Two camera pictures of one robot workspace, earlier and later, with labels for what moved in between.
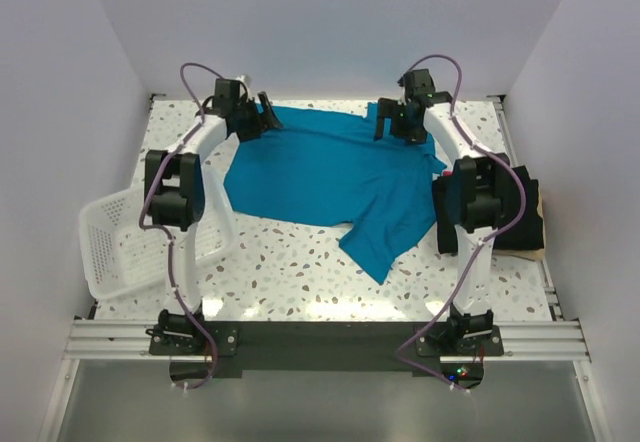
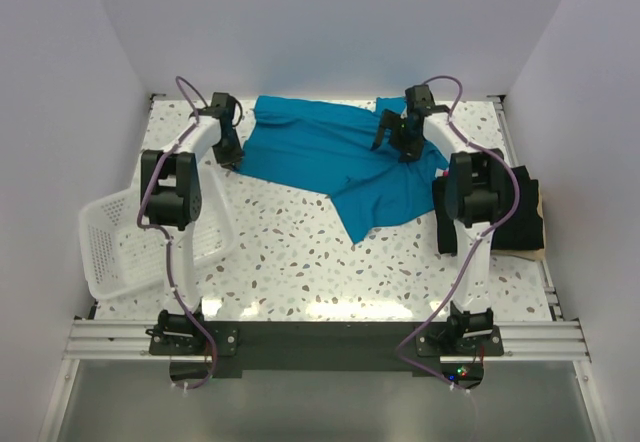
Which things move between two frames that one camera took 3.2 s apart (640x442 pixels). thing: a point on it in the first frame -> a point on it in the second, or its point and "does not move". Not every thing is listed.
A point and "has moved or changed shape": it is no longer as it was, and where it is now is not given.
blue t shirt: x=326 y=168 has moved or changed shape
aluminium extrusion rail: x=112 y=339 does not move
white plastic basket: x=119 y=254 does not move
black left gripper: x=258 y=126 -> x=234 y=157
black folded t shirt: x=525 y=234 does not move
